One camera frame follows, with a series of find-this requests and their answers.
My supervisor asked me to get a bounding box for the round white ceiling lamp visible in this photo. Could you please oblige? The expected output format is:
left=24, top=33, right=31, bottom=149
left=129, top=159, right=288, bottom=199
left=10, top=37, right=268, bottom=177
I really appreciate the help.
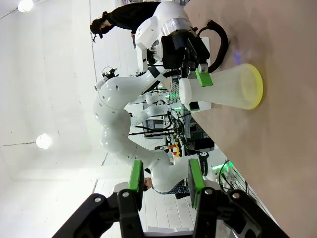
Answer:
left=36, top=133, right=53, bottom=150
left=17, top=0, right=34, bottom=12

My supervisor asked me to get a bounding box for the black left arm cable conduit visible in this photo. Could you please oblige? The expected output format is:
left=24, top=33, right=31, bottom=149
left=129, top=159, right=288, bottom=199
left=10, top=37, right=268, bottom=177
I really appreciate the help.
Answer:
left=198, top=19, right=229, bottom=74

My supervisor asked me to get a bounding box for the person in black clothes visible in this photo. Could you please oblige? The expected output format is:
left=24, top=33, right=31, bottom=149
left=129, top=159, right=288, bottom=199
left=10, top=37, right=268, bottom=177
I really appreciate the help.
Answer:
left=90, top=1, right=161, bottom=39

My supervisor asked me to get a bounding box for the person in patterned clothes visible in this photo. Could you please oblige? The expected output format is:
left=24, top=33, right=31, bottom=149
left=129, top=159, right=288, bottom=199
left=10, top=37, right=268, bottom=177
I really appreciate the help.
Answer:
left=143, top=176, right=193, bottom=200

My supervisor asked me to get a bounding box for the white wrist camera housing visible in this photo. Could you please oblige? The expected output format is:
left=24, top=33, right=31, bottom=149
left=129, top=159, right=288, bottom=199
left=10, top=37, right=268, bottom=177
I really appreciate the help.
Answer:
left=199, top=36, right=211, bottom=66

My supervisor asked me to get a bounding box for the translucent conical flask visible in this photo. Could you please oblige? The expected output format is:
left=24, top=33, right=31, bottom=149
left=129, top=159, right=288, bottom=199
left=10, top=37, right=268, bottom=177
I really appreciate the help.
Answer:
left=178, top=63, right=264, bottom=110

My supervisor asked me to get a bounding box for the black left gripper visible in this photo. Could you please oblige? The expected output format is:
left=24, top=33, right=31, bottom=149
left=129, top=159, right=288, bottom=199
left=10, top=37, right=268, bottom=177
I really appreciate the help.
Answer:
left=160, top=29, right=214, bottom=112

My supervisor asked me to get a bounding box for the white round lid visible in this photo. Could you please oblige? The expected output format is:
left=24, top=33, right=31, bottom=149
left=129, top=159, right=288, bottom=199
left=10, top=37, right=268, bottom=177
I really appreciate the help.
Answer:
left=178, top=77, right=193, bottom=105

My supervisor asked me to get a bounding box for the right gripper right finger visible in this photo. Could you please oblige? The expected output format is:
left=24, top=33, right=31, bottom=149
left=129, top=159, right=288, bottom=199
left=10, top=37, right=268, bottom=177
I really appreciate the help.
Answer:
left=187, top=158, right=289, bottom=238

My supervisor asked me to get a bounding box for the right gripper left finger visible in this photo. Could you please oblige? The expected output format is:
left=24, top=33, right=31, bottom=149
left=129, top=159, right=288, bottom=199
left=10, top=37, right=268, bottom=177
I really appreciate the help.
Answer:
left=52, top=160, right=146, bottom=238

